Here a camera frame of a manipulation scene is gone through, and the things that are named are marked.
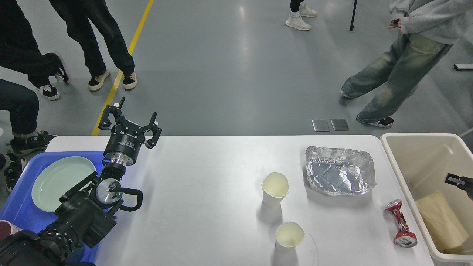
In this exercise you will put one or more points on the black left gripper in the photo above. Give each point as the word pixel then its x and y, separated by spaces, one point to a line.
pixel 122 146

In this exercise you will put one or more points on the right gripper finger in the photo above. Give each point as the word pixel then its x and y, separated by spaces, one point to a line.
pixel 462 182

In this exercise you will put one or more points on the brown paper bag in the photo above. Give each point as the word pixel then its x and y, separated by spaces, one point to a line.
pixel 443 225

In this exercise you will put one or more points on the crushed red can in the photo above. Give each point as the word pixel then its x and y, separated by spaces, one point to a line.
pixel 404 238

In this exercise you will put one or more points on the green plate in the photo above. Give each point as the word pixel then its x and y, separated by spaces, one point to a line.
pixel 58 178

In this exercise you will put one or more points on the aluminium foil tray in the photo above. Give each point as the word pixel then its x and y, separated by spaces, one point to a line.
pixel 340 171

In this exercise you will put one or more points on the white paper cup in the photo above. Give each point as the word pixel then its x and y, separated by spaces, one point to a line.
pixel 275 188
pixel 289 235

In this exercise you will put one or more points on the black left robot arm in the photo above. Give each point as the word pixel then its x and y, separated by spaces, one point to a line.
pixel 86 213

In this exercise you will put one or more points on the beige plastic bin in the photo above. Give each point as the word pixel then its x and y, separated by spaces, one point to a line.
pixel 421 162

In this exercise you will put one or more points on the seated person dark jeans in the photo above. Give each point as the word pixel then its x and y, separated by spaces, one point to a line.
pixel 23 106

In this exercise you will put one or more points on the person in black trousers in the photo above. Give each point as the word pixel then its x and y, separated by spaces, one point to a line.
pixel 80 16

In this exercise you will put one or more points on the person in dark trousers left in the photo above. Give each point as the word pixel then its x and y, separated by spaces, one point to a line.
pixel 20 52

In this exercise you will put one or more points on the floor outlet plate right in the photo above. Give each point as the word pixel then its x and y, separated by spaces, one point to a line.
pixel 340 124

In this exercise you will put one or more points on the floor outlet plate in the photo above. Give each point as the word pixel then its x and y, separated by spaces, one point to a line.
pixel 340 124
pixel 321 125

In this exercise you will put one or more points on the blue plastic tray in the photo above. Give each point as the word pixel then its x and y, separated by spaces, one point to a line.
pixel 19 208

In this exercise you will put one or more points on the floor outlet plate left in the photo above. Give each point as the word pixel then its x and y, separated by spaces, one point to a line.
pixel 321 125

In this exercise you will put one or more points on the person in faded jeans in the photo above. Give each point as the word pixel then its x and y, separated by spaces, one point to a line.
pixel 427 31

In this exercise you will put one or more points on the pink mug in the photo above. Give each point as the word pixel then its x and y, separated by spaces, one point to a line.
pixel 7 229

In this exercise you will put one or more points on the black tripod leg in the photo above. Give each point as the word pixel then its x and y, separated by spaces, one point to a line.
pixel 353 15

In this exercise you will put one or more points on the person with white sneakers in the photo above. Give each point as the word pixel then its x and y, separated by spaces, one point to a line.
pixel 299 9

